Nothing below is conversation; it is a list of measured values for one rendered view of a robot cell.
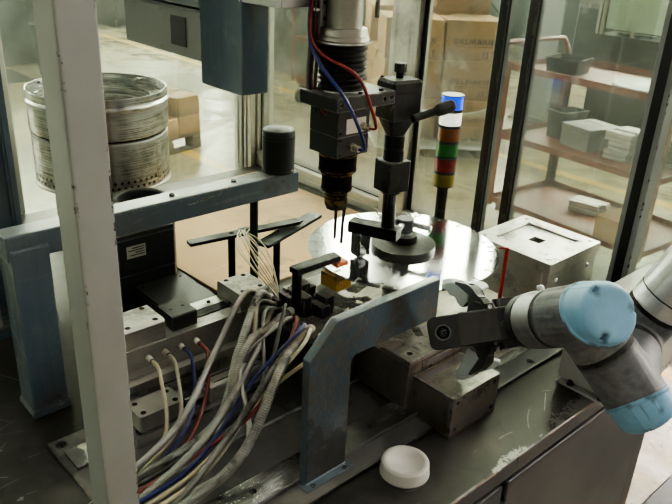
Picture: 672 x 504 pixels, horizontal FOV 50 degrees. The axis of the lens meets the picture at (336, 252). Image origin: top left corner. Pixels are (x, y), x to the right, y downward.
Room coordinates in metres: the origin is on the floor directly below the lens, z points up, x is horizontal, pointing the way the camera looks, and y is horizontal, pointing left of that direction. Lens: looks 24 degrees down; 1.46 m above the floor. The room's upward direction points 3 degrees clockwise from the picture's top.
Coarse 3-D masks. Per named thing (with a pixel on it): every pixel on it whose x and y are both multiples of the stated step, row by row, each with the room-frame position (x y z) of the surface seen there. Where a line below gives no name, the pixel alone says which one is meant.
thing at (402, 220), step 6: (402, 216) 1.16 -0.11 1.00; (408, 216) 1.16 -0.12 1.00; (414, 216) 1.18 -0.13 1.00; (396, 222) 1.15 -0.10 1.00; (402, 222) 1.14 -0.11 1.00; (408, 222) 1.14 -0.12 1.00; (414, 222) 1.14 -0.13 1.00; (402, 228) 1.13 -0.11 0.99; (408, 228) 1.14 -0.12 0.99; (420, 228) 1.13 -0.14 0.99; (426, 228) 1.13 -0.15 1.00; (402, 234) 1.14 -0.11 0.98; (408, 234) 1.14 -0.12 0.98
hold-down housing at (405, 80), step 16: (400, 64) 1.07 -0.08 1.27; (384, 80) 1.07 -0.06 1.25; (400, 80) 1.06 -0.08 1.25; (416, 80) 1.07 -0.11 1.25; (400, 96) 1.05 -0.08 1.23; (416, 96) 1.07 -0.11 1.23; (384, 112) 1.06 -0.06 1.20; (400, 112) 1.06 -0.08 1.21; (416, 112) 1.07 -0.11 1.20; (384, 128) 1.08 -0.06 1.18; (400, 128) 1.07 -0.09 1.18; (384, 144) 1.08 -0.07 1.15; (400, 144) 1.07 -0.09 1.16; (384, 160) 1.07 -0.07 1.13; (400, 160) 1.07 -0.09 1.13; (384, 176) 1.06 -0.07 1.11; (400, 176) 1.07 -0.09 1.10; (384, 192) 1.06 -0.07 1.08
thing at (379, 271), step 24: (360, 216) 1.28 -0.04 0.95; (312, 240) 1.16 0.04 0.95; (336, 240) 1.16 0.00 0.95; (456, 240) 1.19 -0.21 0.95; (480, 240) 1.19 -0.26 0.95; (360, 264) 1.07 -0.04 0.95; (384, 264) 1.07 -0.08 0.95; (408, 264) 1.08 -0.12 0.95; (432, 264) 1.08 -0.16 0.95; (456, 264) 1.09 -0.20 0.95; (480, 264) 1.09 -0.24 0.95; (384, 288) 0.99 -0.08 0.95
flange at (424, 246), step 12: (372, 240) 1.15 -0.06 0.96; (384, 240) 1.15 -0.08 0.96; (408, 240) 1.13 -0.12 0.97; (420, 240) 1.15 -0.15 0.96; (432, 240) 1.16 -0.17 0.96; (384, 252) 1.11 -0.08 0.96; (396, 252) 1.10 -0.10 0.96; (408, 252) 1.10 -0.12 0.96; (420, 252) 1.11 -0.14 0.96; (432, 252) 1.12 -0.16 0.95
